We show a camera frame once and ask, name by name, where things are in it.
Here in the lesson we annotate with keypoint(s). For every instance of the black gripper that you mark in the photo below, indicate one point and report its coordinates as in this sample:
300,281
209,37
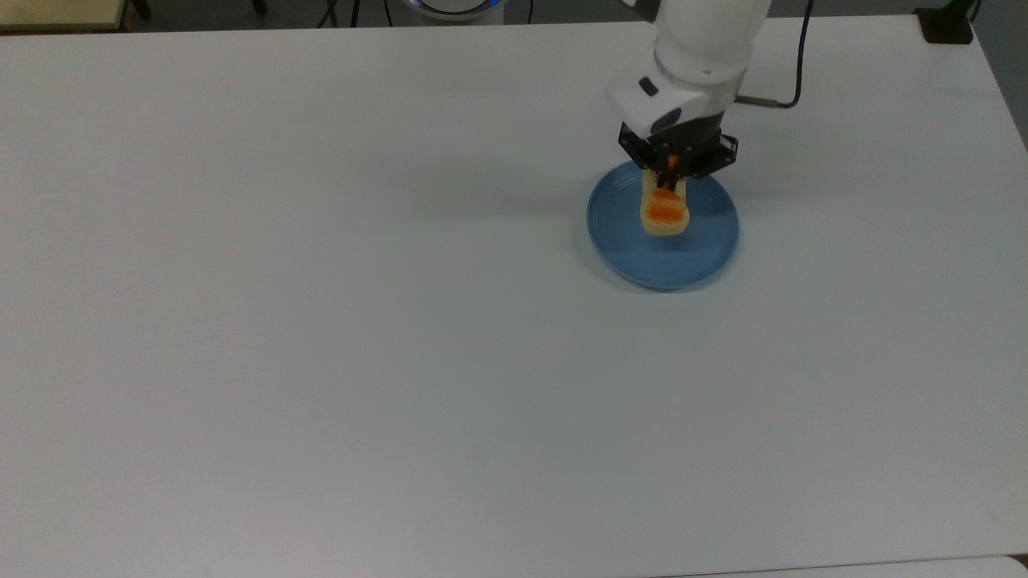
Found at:
691,144

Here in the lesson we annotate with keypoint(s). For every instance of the orange glazed bread loaf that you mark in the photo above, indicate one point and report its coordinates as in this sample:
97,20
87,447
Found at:
666,212

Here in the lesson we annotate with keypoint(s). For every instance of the blue round plate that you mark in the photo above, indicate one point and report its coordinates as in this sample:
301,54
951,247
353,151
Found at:
634,249

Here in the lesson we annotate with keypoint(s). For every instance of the black table clamp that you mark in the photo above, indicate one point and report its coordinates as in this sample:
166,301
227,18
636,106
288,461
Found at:
948,26

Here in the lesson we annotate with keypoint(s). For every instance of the black tripod leg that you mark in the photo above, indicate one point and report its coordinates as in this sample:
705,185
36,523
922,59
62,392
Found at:
355,11

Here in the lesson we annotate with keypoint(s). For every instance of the light wooden table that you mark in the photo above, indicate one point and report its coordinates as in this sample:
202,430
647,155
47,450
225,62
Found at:
56,12

